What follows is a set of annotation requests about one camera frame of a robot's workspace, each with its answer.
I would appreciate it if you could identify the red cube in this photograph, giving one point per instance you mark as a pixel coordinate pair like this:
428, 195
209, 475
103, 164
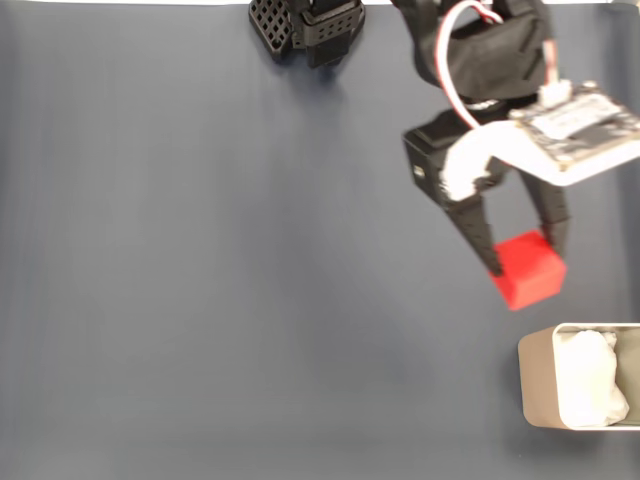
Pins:
530, 275

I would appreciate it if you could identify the beige metal box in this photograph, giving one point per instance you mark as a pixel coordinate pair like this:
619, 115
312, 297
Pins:
536, 380

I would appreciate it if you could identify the white crumpled cloth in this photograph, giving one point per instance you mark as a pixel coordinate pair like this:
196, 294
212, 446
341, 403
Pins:
590, 380

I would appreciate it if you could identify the dark blue table mat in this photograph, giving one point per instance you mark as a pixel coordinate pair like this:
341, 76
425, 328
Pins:
200, 250

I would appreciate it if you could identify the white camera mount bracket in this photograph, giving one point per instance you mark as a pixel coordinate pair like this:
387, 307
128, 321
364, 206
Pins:
475, 150

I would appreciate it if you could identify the camera circuit board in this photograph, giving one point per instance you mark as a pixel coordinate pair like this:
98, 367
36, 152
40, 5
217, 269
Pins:
575, 120

